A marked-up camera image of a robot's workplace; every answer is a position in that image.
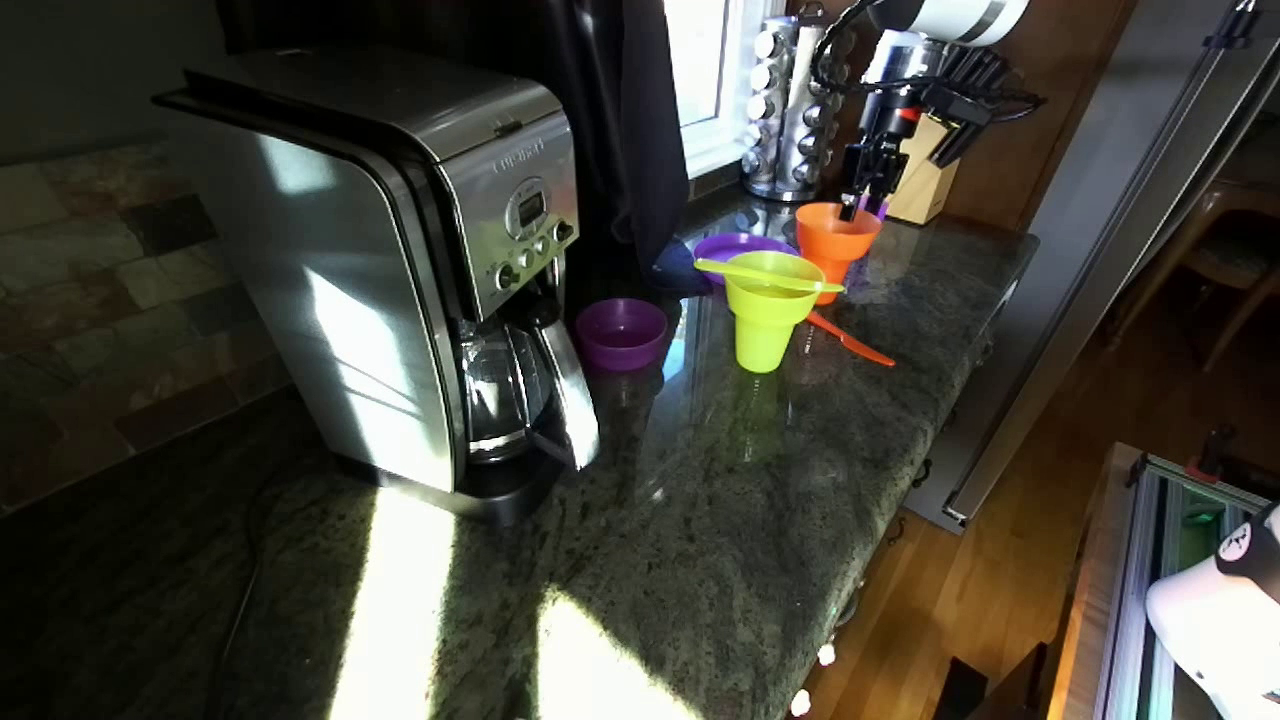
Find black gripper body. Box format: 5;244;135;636
848;71;928;177

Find wooden knife block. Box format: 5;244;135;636
886;111;959;228

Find orange plastic cup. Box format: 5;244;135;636
812;251;874;312

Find wooden chair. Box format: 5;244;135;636
1172;185;1280;379

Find orange plastic knife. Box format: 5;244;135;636
804;307;899;371

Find white framed window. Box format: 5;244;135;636
660;0;793;180

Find stainless steel refrigerator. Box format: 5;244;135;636
904;0;1280;532

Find glass coffee carafe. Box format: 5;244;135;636
455;312;605;497

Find metal framed bin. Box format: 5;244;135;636
1045;438;1278;720

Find yellow-green plastic cup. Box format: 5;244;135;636
731;301;804;379

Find stainless steel coffee maker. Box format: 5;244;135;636
154;42;605;514

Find silver spice jar rack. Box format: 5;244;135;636
738;13;856;208

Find black handled knife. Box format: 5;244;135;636
932;66;1050;135
928;111;997;170
938;41;1053;86

